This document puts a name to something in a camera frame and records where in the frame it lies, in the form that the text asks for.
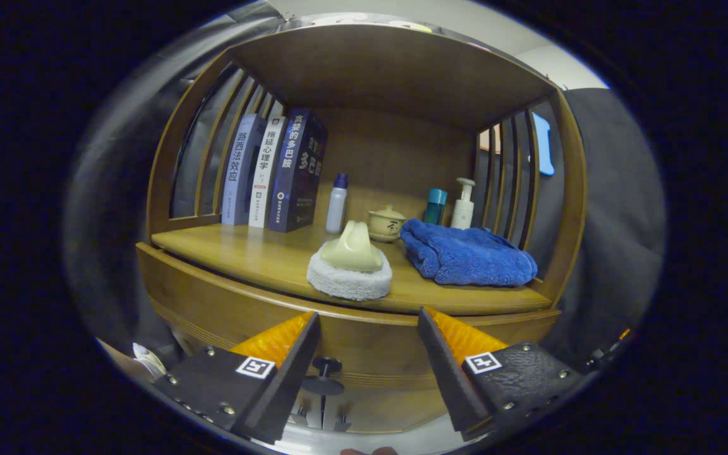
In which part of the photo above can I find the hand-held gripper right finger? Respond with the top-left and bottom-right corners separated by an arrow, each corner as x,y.
417,307 -> 586,442

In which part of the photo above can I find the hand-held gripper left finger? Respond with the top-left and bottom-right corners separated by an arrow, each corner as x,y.
152,311 -> 322,444

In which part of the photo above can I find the wooden cabinet door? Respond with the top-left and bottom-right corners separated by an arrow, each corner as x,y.
323,382 -> 447,435
291,392 -> 325,432

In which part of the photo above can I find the wooden countertop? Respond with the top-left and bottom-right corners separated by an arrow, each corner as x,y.
150,221 -> 554,317

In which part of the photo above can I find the wooden cabinet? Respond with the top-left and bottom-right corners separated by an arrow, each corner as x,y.
135,24 -> 589,435

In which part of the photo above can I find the blue folded towel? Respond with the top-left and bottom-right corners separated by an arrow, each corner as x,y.
399,219 -> 538,287

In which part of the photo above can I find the white shoe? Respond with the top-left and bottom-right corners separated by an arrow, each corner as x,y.
131,343 -> 167,380

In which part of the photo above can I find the black electronics box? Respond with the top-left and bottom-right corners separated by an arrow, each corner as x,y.
585,329 -> 631,373

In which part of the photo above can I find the beige lidded tea cup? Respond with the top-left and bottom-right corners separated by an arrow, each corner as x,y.
367,204 -> 407,243

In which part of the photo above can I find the white pump bottle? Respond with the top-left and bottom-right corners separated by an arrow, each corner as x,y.
451,178 -> 476,230

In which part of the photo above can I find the teal bottle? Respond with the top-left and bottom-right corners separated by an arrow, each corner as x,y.
424,188 -> 448,226

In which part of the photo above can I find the person's leg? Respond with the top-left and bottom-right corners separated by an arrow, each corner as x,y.
97,338 -> 150,380

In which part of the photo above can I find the white bottle with blue cap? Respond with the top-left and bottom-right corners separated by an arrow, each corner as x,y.
325,173 -> 349,234

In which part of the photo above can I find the dark blue book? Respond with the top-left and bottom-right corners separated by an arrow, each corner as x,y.
268,109 -> 328,233

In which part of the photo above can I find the white book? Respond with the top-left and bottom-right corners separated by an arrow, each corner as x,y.
248,116 -> 289,229

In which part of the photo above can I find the grey-blue book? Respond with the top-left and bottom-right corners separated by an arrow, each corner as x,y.
221,114 -> 267,226

